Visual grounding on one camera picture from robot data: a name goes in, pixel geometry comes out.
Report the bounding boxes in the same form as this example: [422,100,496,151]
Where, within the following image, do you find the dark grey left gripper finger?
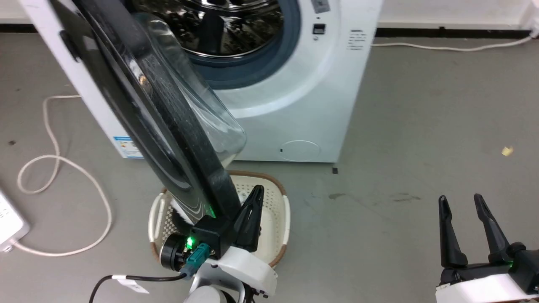
[233,185,265,253]

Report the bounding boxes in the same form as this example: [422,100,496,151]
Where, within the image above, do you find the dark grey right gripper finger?
[438,195,469,268]
[473,193,512,265]

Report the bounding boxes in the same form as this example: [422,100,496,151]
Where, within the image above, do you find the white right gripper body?
[435,262,532,303]

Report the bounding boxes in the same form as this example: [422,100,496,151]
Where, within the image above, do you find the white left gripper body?
[195,247,279,298]

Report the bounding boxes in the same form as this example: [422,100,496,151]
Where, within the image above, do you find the black glass washing machine door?
[50,0,247,224]

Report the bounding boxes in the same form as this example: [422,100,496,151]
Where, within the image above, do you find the white front-load washing machine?
[19,0,384,164]

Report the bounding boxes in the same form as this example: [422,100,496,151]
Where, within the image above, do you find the cream laundry basket brown rim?
[148,170,291,268]

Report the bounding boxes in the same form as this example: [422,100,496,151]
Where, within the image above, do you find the white power strip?
[0,189,31,253]

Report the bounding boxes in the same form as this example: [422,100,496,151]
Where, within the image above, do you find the white cable tag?
[111,274,150,294]

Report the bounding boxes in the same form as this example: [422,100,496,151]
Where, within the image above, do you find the looped cream floor cable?
[16,94,113,258]

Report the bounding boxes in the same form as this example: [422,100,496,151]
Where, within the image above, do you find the long white cable by wall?
[370,35,534,53]

